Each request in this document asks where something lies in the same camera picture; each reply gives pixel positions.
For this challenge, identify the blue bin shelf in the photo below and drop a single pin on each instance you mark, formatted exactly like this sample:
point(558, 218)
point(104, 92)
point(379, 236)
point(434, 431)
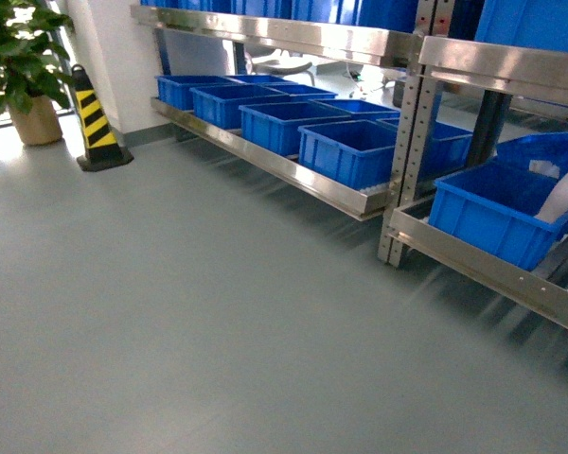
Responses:
point(356, 153)
point(274, 126)
point(175, 90)
point(219, 105)

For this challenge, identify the stainless steel shelf rack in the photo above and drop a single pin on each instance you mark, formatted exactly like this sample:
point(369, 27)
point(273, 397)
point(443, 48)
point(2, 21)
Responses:
point(433, 59)

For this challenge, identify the yellow black striped cone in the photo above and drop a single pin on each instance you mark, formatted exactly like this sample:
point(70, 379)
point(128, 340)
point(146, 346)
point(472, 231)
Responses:
point(102, 150)

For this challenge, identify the blue bin front left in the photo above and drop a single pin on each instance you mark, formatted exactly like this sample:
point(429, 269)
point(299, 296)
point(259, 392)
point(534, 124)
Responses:
point(493, 207)

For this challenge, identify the tilted blue bin far left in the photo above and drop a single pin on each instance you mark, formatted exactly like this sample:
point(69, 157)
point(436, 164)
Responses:
point(544, 153)

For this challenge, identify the green potted plant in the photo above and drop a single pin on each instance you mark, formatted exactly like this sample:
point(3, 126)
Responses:
point(33, 77)

